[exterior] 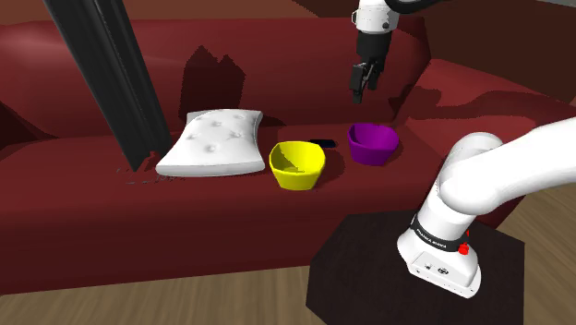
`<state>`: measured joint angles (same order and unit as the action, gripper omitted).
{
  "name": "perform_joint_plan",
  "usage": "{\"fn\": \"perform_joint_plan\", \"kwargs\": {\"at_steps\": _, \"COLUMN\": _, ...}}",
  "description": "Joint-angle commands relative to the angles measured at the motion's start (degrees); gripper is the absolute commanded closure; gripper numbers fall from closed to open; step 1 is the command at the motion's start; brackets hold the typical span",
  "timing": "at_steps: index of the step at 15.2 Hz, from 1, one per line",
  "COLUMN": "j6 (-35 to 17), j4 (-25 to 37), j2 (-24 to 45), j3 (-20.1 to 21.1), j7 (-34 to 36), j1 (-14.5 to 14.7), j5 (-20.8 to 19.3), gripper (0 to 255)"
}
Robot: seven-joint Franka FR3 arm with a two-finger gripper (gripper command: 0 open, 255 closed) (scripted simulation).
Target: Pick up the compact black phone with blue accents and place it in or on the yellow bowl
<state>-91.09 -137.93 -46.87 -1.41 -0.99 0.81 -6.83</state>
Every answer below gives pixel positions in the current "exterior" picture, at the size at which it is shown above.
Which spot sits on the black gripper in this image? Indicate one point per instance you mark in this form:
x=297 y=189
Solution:
x=372 y=45

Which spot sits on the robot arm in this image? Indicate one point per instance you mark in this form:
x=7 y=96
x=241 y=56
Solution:
x=477 y=180

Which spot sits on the purple bowl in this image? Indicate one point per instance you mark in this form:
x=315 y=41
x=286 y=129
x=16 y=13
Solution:
x=371 y=146

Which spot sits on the black flat phone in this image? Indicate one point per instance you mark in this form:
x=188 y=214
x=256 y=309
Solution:
x=325 y=143

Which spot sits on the yellow bowl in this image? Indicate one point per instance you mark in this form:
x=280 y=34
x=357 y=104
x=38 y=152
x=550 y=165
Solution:
x=297 y=175

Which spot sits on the white tufted cushion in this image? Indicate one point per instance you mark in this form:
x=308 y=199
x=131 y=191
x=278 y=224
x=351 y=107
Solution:
x=216 y=144

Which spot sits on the dark robot stand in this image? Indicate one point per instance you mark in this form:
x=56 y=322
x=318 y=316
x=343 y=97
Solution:
x=360 y=279

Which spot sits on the dark red sofa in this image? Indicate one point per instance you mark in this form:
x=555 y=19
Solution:
x=90 y=225

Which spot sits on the black slanted post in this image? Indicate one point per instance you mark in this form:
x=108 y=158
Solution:
x=108 y=76

